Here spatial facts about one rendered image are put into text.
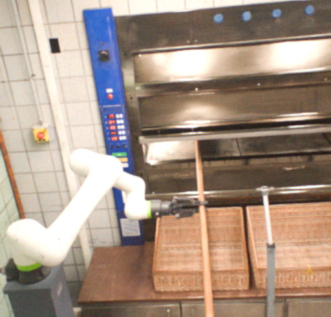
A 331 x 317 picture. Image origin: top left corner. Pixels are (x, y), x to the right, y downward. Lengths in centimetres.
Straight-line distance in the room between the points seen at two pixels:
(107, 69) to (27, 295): 130
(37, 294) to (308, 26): 192
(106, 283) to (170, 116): 110
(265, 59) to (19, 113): 150
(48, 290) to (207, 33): 156
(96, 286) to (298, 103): 164
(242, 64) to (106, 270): 154
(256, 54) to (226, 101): 32
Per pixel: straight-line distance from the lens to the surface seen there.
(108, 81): 260
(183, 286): 268
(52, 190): 302
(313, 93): 271
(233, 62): 257
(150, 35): 255
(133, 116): 268
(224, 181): 285
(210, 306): 172
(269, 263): 246
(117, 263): 298
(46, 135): 276
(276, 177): 288
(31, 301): 202
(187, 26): 253
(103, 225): 308
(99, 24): 254
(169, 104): 264
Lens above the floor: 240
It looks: 25 degrees down
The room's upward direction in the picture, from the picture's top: 6 degrees counter-clockwise
